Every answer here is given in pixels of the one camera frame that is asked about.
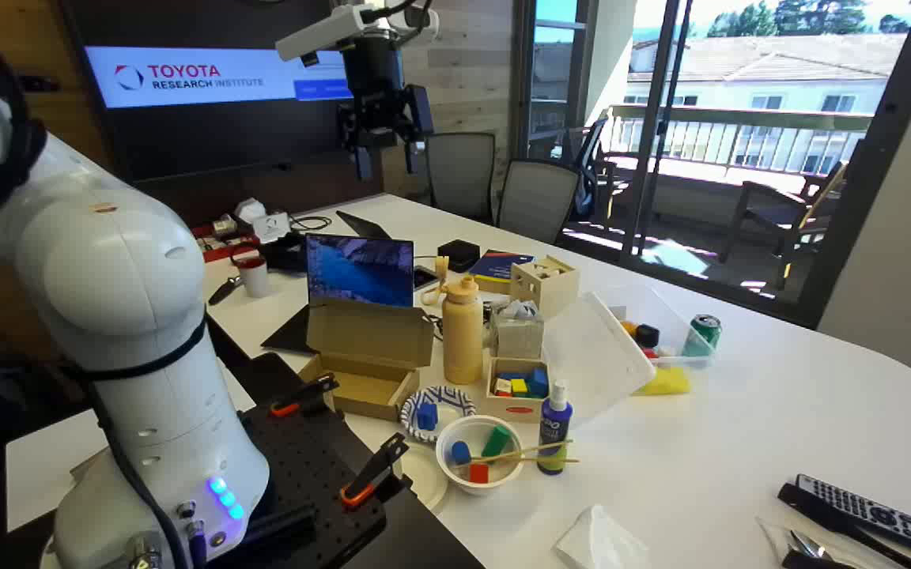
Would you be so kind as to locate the yellow sponge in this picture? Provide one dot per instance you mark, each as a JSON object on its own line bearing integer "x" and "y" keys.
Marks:
{"x": 666, "y": 380}

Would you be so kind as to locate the black orange clamp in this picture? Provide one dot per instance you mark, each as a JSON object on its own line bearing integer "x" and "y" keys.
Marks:
{"x": 301, "y": 396}
{"x": 375, "y": 474}

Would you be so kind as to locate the small grey white container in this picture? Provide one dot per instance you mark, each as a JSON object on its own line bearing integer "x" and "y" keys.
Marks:
{"x": 520, "y": 336}

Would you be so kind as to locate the blue patterned plate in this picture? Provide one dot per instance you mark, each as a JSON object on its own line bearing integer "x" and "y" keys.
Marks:
{"x": 454, "y": 401}

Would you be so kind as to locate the red block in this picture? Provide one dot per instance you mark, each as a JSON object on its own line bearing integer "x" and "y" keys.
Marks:
{"x": 478, "y": 473}

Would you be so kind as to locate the dark tablet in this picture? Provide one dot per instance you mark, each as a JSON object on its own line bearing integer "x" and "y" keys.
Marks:
{"x": 364, "y": 225}

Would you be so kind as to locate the wooden stick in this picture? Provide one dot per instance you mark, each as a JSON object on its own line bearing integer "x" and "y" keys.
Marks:
{"x": 520, "y": 456}

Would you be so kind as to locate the red box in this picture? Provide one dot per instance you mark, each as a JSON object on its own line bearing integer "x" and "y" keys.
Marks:
{"x": 224, "y": 240}

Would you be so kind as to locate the black robot base board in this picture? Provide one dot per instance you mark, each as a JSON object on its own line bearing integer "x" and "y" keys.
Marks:
{"x": 309, "y": 463}

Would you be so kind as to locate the wooden box with holes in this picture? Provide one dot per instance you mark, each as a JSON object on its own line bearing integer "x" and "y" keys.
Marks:
{"x": 544, "y": 281}

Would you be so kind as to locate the green drink can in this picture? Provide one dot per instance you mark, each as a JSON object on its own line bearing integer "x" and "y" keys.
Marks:
{"x": 705, "y": 336}

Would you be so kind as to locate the white plastic tray lid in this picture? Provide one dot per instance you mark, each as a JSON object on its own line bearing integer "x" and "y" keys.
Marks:
{"x": 596, "y": 358}

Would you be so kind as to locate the blue block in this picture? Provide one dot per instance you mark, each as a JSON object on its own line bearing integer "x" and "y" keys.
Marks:
{"x": 459, "y": 453}

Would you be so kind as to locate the grey office chair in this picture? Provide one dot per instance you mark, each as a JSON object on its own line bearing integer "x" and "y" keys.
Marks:
{"x": 540, "y": 198}
{"x": 462, "y": 176}

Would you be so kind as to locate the black round object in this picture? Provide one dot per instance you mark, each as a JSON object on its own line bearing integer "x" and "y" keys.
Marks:
{"x": 648, "y": 336}

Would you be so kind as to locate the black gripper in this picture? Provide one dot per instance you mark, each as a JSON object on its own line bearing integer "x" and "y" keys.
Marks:
{"x": 378, "y": 99}

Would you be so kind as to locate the blue glue bottle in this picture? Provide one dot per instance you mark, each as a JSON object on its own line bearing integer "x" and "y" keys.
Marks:
{"x": 555, "y": 426}

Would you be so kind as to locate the white cup with red band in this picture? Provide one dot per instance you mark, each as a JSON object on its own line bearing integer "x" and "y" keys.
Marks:
{"x": 255, "y": 273}

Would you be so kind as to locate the yellow squeeze bottle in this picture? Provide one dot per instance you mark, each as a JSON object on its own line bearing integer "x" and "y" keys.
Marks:
{"x": 462, "y": 334}

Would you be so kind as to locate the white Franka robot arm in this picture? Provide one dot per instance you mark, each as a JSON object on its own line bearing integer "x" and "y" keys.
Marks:
{"x": 110, "y": 273}

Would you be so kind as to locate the open cardboard box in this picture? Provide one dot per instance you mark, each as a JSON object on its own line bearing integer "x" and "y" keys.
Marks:
{"x": 367, "y": 350}

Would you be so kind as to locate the black marker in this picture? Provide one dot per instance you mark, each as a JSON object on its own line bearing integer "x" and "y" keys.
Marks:
{"x": 224, "y": 291}

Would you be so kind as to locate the white tub of coloured blocks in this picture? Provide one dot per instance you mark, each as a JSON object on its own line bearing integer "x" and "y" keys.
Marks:
{"x": 517, "y": 382}

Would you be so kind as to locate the white napkin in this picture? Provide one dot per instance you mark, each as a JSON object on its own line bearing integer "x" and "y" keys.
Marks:
{"x": 599, "y": 542}

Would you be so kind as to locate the outdoor patio chair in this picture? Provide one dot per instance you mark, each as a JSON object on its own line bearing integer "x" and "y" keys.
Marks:
{"x": 775, "y": 217}

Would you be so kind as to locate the metal cutlery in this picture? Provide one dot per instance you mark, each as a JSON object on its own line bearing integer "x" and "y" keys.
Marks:
{"x": 807, "y": 551}

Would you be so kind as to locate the white crumpled packaging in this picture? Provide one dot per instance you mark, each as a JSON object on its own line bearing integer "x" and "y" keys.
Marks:
{"x": 268, "y": 222}

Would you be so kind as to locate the green block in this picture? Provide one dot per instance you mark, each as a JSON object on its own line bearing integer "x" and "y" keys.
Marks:
{"x": 497, "y": 441}

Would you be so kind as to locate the wall television screen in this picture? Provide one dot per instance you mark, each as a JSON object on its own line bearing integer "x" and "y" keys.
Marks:
{"x": 203, "y": 77}

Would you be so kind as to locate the small black box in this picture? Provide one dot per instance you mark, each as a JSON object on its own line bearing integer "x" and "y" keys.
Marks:
{"x": 459, "y": 255}

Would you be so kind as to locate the blue book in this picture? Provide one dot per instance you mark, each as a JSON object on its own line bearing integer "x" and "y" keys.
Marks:
{"x": 500, "y": 265}

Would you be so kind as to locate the white bowl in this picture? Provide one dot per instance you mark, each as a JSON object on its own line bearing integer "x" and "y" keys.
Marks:
{"x": 458, "y": 474}

